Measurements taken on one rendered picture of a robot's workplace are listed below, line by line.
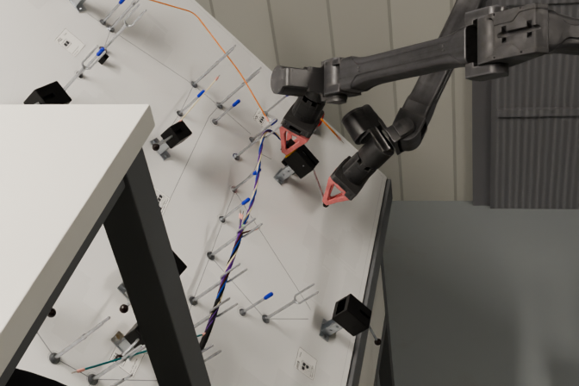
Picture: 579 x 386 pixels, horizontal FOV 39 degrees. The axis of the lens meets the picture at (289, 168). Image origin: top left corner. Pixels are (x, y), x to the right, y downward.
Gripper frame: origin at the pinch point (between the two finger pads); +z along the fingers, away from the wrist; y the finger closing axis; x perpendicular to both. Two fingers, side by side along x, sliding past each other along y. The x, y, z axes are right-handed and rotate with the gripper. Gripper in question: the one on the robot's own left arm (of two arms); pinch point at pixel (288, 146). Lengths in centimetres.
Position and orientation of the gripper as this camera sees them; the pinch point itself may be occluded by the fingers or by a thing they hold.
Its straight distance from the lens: 176.5
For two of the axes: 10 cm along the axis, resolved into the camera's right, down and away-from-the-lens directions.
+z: -3.7, 7.2, 5.9
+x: 8.7, 4.9, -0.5
